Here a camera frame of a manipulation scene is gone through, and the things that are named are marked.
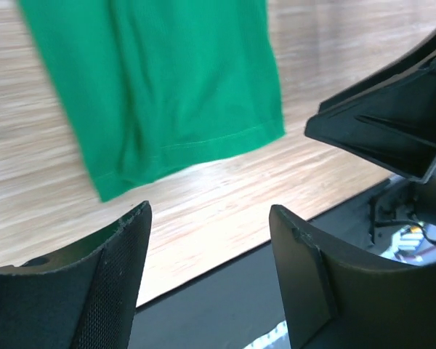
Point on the slotted cable duct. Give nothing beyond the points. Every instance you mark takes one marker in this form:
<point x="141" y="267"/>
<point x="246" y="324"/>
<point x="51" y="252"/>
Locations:
<point x="277" y="338"/>

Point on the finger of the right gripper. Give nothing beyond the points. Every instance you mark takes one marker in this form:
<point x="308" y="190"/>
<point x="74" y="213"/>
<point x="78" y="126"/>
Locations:
<point x="388" y="118"/>

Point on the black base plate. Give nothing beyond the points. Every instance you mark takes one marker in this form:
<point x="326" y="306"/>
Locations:
<point x="232" y="305"/>

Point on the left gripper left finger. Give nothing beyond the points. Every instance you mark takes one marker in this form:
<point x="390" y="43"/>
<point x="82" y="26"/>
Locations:
<point x="83" y="295"/>

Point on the green tank top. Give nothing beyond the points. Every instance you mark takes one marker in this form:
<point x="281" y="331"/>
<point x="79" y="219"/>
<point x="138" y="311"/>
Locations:
<point x="153" y="87"/>

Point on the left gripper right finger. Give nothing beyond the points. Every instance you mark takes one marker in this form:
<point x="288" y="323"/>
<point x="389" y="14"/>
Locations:
<point x="336" y="295"/>

